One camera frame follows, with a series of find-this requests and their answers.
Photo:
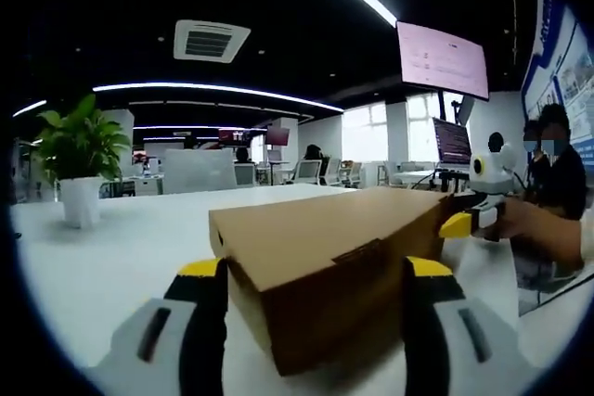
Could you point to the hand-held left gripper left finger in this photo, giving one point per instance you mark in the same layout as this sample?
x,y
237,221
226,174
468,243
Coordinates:
x,y
185,335

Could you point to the blue white wall poster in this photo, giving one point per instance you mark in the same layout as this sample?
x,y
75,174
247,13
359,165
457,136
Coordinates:
x,y
571,67

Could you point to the dark monitor screen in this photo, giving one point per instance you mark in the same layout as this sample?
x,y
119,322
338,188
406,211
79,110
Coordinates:
x,y
452,141

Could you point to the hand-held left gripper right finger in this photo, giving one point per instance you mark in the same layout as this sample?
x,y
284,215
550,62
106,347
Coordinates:
x,y
445,335

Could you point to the large pink wall screen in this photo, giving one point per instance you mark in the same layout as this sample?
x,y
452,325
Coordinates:
x,y
441,62

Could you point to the white partition panel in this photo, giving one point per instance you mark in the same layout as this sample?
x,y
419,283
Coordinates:
x,y
199,171

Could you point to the potted green plant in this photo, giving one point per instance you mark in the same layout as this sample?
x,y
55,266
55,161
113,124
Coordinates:
x,y
79,145

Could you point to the white office chair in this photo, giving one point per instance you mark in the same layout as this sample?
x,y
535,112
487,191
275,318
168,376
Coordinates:
x,y
308,171
331,171

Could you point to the brown cardboard shoe box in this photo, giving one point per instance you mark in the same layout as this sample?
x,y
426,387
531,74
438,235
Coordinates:
x,y
301,238

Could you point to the ceiling air vent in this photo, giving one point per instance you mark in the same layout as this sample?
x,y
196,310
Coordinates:
x,y
211,41

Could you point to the red wall screen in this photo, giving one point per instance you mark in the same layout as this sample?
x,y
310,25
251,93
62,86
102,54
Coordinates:
x,y
277,135
234,136

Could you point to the white column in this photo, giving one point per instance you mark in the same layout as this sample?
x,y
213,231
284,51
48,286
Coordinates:
x,y
120,122

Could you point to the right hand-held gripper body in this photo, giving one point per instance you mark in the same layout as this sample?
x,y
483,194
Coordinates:
x,y
494,173

